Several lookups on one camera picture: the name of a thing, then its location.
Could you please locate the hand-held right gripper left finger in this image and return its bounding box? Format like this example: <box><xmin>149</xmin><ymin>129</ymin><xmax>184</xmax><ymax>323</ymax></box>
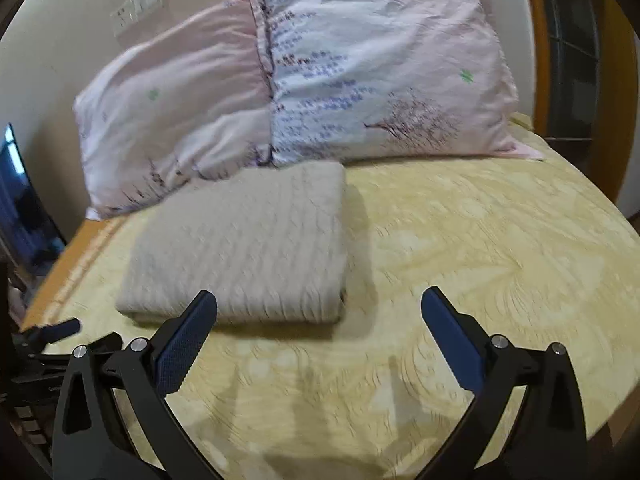
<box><xmin>52</xmin><ymin>290</ymin><xmax>221</xmax><ymax>480</ymax></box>

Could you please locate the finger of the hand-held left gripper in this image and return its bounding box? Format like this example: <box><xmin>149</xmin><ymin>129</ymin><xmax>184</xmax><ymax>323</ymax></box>
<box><xmin>40</xmin><ymin>332</ymin><xmax>124</xmax><ymax>368</ymax></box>
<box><xmin>20</xmin><ymin>317</ymin><xmax>82</xmax><ymax>351</ymax></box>

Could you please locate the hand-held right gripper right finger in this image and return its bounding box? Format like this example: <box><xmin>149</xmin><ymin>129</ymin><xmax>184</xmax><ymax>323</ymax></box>
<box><xmin>421</xmin><ymin>286</ymin><xmax>587</xmax><ymax>480</ymax></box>

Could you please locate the grey cable knit sweater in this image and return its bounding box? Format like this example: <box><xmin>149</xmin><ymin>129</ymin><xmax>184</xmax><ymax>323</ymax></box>
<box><xmin>115</xmin><ymin>160</ymin><xmax>348</xmax><ymax>326</ymax></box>

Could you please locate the yellow patterned bedspread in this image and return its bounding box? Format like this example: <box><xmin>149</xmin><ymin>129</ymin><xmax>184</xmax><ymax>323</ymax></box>
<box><xmin>20</xmin><ymin>112</ymin><xmax>640</xmax><ymax>480</ymax></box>

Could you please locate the black flat screen television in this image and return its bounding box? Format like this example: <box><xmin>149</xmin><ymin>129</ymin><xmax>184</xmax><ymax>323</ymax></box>
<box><xmin>0</xmin><ymin>122</ymin><xmax>68</xmax><ymax>278</ymax></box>

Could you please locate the pink pillow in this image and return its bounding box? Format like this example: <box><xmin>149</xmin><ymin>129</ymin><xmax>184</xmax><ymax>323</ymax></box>
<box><xmin>72</xmin><ymin>0</ymin><xmax>276</xmax><ymax>221</ymax></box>

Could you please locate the blue floral tree print pillow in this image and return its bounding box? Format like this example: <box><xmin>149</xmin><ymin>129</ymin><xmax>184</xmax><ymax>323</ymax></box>
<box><xmin>240</xmin><ymin>0</ymin><xmax>546</xmax><ymax>168</ymax></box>

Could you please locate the wooden bed headboard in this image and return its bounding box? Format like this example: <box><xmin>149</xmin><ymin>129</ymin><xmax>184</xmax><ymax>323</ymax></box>
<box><xmin>402</xmin><ymin>0</ymin><xmax>640</xmax><ymax>218</ymax></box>

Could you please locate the white wall switch plate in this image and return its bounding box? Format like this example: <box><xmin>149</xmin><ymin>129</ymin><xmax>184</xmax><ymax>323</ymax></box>
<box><xmin>111</xmin><ymin>0</ymin><xmax>165</xmax><ymax>38</ymax></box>

